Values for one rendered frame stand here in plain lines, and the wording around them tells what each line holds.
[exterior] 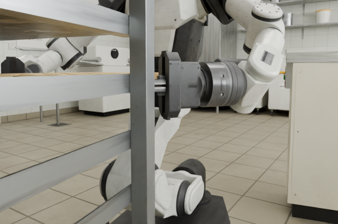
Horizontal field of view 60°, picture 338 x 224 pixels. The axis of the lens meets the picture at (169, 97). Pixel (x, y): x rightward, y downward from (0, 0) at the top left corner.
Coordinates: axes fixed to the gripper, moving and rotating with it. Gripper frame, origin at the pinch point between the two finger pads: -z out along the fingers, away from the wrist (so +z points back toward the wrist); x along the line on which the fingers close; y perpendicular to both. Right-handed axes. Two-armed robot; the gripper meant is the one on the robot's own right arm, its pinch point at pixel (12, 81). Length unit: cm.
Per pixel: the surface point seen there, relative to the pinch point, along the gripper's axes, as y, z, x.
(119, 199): 18.3, -40.7, -16.6
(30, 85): 7, -52, 1
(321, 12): 426, 279, 97
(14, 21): 5.3, -44.0, 8.6
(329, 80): 137, 22, -2
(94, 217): 14, -45, -17
